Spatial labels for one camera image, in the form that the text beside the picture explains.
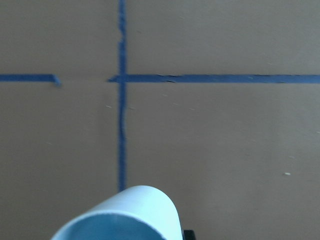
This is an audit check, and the blue cup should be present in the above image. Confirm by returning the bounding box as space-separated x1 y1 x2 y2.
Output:
52 185 184 240

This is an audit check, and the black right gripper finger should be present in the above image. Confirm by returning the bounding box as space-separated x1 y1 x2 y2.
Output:
183 229 196 240

